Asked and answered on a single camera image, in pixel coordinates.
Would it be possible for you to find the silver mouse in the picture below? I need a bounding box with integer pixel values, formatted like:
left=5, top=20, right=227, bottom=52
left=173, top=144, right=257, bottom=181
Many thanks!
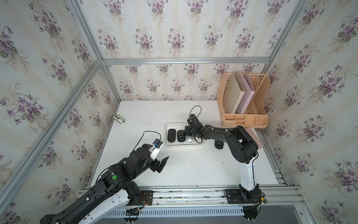
left=186, top=136, right=195, bottom=143

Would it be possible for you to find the black Lecoo mouse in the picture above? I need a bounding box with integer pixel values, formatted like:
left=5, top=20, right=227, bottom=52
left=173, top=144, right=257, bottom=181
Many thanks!
left=177, top=130, right=186, bottom=142

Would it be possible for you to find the white plastic storage box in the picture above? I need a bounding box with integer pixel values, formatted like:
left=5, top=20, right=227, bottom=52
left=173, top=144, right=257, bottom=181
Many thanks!
left=166, top=122, right=203, bottom=147

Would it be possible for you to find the slim black mouse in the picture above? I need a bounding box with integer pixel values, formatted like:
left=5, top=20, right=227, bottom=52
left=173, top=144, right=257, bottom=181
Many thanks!
left=167, top=128, right=176, bottom=143

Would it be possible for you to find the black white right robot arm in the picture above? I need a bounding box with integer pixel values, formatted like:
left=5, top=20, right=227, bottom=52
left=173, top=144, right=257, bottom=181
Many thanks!
left=187, top=120, right=258, bottom=192

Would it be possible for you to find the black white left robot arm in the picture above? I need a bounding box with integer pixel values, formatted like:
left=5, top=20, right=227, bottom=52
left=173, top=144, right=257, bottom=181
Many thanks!
left=40, top=139, right=168, bottom=224

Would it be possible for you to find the beige folder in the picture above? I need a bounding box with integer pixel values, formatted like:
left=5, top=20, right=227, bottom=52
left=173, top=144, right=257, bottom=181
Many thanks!
left=223, top=71, right=245, bottom=113

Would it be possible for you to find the pink pencil case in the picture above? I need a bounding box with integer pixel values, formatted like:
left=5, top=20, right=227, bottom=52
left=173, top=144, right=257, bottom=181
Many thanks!
left=245, top=128, right=263, bottom=149

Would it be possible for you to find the peach plastic file organizer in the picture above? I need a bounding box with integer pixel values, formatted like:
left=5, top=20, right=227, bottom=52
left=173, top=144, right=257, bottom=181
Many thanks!
left=217, top=73, right=270, bottom=128

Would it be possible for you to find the pink folder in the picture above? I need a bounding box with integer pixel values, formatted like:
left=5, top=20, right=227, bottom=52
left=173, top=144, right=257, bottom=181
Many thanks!
left=235, top=71, right=255, bottom=114

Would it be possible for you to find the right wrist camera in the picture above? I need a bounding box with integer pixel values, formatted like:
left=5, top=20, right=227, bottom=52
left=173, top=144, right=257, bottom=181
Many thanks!
left=187, top=114, right=202, bottom=129

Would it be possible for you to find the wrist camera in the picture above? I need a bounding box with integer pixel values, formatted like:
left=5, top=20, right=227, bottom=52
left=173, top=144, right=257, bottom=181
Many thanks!
left=149, top=139, right=163, bottom=161
left=187, top=114, right=202, bottom=129

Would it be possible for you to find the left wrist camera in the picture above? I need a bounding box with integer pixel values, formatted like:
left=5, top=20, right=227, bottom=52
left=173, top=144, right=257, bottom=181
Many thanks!
left=149, top=139, right=163, bottom=161

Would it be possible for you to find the right camera cable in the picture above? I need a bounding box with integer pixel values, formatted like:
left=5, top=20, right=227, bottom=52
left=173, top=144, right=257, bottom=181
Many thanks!
left=188, top=105, right=202, bottom=118

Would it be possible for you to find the camera cable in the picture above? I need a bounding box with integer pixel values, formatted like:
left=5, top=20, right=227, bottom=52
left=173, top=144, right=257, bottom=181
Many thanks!
left=132, top=131, right=162, bottom=152
left=188, top=105, right=202, bottom=118

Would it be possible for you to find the left camera cable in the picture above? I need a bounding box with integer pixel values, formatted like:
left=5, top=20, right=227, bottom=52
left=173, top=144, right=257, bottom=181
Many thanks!
left=132, top=131, right=162, bottom=152

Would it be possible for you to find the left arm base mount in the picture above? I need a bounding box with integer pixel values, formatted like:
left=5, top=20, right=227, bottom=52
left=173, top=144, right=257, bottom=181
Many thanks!
left=127, top=190, right=154, bottom=206

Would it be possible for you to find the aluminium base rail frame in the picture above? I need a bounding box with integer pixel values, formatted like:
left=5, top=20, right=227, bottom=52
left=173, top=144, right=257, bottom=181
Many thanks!
left=65, top=184, right=317, bottom=224

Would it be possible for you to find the small silver wall device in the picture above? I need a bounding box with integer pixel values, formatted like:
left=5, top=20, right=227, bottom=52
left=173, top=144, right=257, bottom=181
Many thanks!
left=113, top=114, right=125, bottom=124

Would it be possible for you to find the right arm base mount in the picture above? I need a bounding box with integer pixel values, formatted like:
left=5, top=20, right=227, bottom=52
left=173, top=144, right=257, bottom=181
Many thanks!
left=224, top=189, right=265, bottom=204

